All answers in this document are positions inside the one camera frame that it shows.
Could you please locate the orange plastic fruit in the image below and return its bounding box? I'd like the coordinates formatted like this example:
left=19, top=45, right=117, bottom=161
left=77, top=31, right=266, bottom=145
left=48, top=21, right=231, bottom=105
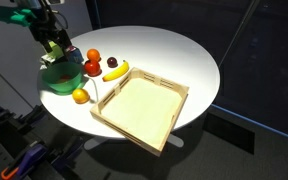
left=86, top=48, right=101, bottom=63

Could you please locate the large yellow-orange plastic fruit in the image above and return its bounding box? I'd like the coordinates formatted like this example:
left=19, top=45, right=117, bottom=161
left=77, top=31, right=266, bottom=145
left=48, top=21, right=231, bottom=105
left=71, top=88, right=91, bottom=105

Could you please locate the dark slanted pole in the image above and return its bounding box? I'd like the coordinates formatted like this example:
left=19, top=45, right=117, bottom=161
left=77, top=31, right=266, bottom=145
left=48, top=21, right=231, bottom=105
left=217, top=0, right=262, bottom=68

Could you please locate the dark red plastic plum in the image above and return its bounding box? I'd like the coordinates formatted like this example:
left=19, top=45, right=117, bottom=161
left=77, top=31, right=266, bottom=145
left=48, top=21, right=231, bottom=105
left=106, top=56, right=119, bottom=68

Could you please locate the red plastic tomato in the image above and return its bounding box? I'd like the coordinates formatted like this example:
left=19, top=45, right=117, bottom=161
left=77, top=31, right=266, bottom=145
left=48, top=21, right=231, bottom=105
left=84, top=59, right=102, bottom=77

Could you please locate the blue soft block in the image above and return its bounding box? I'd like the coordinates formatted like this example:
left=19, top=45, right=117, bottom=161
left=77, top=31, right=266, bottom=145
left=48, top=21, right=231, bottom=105
left=65, top=46, right=84, bottom=64

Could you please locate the light wooden tray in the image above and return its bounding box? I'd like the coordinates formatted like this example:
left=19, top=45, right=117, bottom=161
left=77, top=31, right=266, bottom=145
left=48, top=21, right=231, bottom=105
left=89, top=66, right=190, bottom=157

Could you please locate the blue enclosure floor rail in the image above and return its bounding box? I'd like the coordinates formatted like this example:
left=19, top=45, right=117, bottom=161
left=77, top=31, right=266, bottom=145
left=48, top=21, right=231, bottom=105
left=210, top=103, right=288, bottom=145

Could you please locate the green translucent plastic bowl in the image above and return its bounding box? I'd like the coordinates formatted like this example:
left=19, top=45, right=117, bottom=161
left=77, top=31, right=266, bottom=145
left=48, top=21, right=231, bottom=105
left=41, top=61, right=84, bottom=94

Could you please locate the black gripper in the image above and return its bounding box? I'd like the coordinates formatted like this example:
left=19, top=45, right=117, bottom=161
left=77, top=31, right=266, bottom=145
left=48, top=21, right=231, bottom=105
left=28, top=11, right=73, bottom=54

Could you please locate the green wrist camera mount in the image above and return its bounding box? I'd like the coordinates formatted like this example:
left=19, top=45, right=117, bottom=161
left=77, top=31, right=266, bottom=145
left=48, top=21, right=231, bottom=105
left=0, top=5, right=38, bottom=28

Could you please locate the yellow plastic banana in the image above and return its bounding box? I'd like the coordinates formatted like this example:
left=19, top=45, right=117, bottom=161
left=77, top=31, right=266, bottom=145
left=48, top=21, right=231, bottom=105
left=102, top=59, right=130, bottom=83

